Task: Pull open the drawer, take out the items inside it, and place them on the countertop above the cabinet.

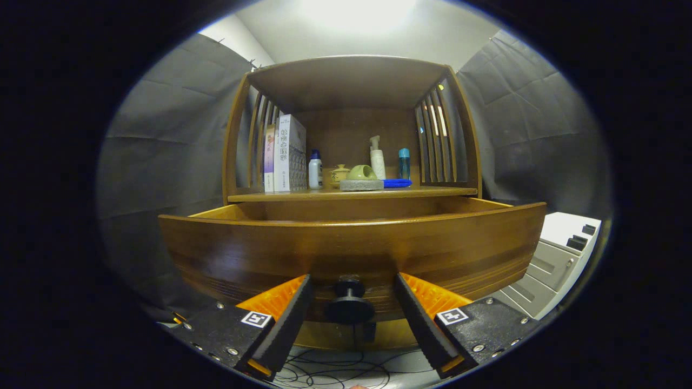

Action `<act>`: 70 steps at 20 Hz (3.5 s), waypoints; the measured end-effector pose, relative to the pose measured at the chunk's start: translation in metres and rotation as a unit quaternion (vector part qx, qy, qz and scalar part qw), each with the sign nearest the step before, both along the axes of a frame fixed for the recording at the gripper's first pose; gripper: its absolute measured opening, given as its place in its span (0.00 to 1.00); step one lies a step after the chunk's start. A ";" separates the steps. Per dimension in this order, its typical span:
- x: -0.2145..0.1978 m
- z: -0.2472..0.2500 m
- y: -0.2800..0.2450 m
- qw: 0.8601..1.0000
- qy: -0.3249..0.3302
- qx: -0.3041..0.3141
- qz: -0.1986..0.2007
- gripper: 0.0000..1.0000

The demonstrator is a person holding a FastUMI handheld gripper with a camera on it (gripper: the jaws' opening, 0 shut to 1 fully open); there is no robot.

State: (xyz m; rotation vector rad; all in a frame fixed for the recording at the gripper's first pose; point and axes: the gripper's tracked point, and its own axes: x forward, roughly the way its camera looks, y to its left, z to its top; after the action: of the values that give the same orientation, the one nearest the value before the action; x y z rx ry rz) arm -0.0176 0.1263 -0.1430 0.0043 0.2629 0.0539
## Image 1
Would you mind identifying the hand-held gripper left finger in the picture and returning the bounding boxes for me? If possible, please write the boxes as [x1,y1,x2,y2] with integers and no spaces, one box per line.
[172,273,315,382]

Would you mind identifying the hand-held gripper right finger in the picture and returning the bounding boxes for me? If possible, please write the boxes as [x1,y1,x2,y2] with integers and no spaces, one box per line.
[394,273,542,379]

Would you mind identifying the black drawer knob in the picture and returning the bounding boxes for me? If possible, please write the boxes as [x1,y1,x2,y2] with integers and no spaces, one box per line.
[324,274,376,325]

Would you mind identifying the wooden drawer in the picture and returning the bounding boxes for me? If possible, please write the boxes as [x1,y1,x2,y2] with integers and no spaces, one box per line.
[158,197,548,324]

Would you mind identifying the pale green item grey base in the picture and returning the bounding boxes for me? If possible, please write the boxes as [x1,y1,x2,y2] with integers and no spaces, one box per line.
[339,164,385,192]

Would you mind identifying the white plastic drawer unit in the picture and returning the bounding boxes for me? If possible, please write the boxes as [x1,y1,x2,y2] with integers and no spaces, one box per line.
[489,212,602,320]

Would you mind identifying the wooden countertop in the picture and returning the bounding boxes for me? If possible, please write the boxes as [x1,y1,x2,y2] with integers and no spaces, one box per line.
[227,185,479,203]

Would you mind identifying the wooden cabinet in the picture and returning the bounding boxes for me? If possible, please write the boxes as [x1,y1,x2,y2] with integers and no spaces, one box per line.
[222,55,483,351]

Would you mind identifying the white bottle blue cap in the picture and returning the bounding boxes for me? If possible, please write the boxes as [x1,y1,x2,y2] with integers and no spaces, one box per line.
[308,150,324,190]

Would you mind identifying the yellow lidded teacup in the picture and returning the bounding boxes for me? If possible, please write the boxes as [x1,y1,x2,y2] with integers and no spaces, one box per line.
[330,164,352,189]

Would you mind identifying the thin purple book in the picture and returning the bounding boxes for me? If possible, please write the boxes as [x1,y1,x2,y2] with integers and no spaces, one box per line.
[264,124,276,193]

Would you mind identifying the thick white book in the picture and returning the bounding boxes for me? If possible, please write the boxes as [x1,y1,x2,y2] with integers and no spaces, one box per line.
[274,114,307,193]

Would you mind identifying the white pump bottle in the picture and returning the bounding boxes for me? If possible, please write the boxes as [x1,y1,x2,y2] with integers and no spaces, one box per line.
[369,136,387,180]

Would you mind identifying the black backdrop cloth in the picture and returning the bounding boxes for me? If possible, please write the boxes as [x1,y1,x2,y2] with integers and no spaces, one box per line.
[97,30,614,319]

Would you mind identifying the bright ceiling light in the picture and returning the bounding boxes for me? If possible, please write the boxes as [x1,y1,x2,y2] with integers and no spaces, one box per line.
[297,0,417,33]

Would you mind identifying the black floor cables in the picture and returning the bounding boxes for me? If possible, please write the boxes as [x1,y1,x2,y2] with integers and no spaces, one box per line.
[268,346,428,389]

